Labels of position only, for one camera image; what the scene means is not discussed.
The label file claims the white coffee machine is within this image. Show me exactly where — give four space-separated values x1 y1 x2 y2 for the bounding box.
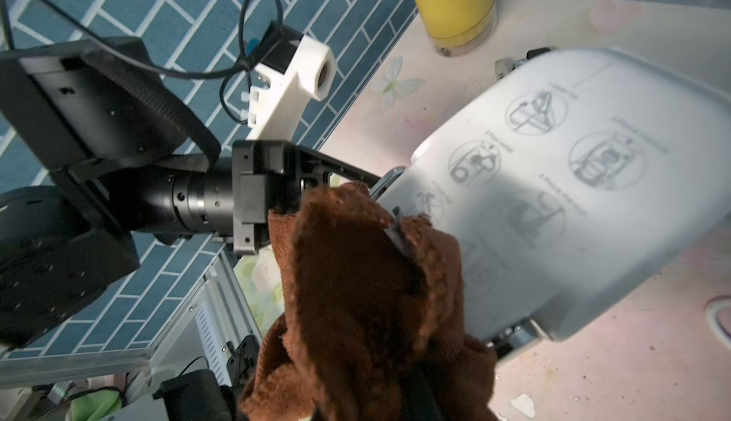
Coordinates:
374 49 730 358

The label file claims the white power cable with plug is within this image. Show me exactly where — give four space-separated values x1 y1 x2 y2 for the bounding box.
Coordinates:
704 294 731 351

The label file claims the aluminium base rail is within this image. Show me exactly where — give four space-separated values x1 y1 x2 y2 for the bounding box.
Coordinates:
1 255 260 420

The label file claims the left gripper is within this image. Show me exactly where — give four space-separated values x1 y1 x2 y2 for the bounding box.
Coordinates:
231 140 380 255

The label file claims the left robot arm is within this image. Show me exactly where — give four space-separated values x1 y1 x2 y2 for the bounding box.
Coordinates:
1 40 378 350

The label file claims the brown cloth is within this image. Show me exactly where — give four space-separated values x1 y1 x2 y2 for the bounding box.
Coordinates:
238 182 497 420

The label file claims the yellow pen cup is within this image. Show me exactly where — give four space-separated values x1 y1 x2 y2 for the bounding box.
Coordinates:
415 0 497 57

